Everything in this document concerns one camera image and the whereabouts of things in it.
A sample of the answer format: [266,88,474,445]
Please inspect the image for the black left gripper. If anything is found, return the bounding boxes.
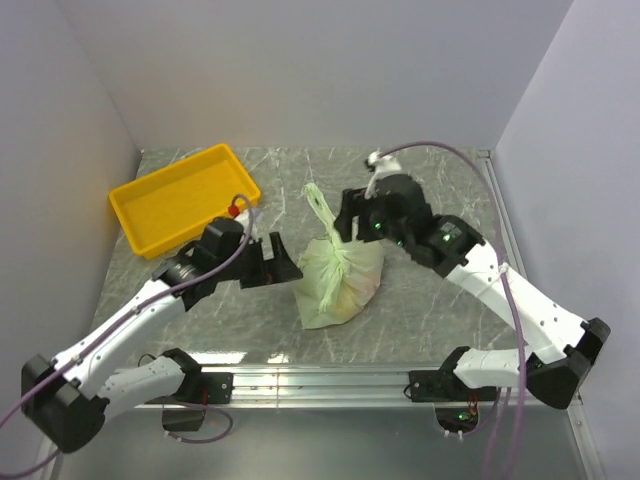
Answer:
[217,230,303,288]

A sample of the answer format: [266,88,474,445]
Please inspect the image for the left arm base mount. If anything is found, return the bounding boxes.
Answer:
[161,372,234,434]

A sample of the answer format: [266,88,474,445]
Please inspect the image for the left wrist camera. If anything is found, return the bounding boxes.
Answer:
[226,204,263,239]

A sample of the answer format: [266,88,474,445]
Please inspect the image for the aluminium front rail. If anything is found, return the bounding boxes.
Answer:
[114,362,584,411]

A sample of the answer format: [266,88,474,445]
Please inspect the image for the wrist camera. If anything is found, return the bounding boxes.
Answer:
[364,151,403,199]
[226,204,263,239]

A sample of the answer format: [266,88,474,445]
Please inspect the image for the yellow plastic tray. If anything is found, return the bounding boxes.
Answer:
[109,144,261,259]

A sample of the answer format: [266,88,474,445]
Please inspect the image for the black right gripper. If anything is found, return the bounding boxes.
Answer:
[332,187,410,248]

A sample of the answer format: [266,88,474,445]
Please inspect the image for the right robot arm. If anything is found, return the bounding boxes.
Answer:
[334,174,611,409]

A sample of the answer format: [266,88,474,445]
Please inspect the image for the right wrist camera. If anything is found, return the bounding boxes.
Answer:
[364,151,403,199]

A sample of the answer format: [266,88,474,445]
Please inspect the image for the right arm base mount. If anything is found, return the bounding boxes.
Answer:
[404,370,479,435]

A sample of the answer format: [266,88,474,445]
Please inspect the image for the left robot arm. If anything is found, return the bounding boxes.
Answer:
[21,218,303,453]

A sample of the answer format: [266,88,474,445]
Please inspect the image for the green plastic bag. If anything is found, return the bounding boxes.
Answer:
[294,183,385,330]

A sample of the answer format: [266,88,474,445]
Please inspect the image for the aluminium side rail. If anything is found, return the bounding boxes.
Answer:
[477,150,527,278]

